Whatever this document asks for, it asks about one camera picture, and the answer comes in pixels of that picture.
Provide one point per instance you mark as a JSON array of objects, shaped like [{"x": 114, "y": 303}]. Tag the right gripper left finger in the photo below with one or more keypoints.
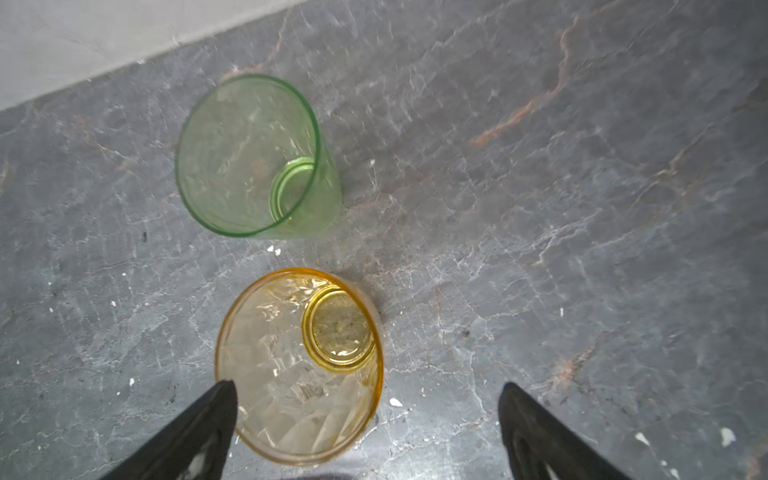
[{"x": 194, "y": 445}]

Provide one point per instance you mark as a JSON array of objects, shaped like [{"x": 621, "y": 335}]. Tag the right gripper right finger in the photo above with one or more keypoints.
[{"x": 539, "y": 446}]

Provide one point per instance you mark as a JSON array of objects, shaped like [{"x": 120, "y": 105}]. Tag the short yellow glass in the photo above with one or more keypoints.
[{"x": 305, "y": 352}]

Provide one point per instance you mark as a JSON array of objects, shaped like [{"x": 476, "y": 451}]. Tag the short green glass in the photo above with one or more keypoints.
[{"x": 252, "y": 161}]

